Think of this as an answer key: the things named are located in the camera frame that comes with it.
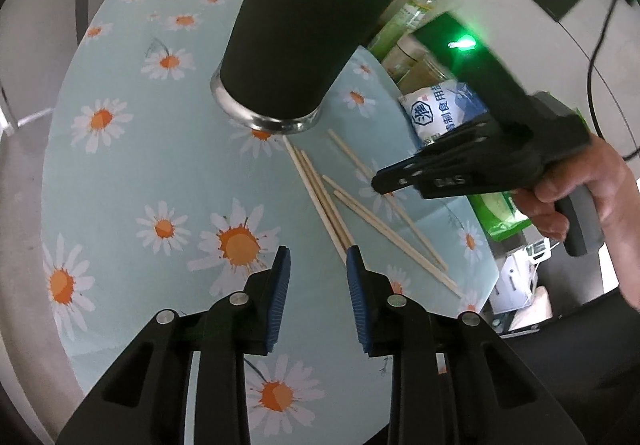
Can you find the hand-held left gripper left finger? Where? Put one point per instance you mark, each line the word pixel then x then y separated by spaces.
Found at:
pixel 280 295

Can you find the white and blue salt bag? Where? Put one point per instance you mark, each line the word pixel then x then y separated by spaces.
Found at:
pixel 440 110

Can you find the person's right forearm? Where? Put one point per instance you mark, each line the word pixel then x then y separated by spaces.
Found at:
pixel 631 280

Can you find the green plastic bag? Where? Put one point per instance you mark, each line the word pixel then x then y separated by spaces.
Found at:
pixel 500 215

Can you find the blue daisy tablecloth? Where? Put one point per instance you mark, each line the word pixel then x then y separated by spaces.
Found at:
pixel 150 150

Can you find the black utensil holder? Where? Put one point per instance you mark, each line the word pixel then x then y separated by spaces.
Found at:
pixel 300 25

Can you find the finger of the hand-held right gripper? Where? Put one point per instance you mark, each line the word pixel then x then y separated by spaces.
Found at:
pixel 465 137
pixel 405 177

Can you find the person's right hand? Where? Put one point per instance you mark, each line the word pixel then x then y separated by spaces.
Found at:
pixel 615 205

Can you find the row of condiment bottles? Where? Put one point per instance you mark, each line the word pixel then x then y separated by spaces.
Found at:
pixel 415 10

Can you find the pile of wooden chopsticks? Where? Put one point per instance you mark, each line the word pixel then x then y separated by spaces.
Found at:
pixel 322 200

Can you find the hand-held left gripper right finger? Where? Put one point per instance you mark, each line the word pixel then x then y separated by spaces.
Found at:
pixel 357 295

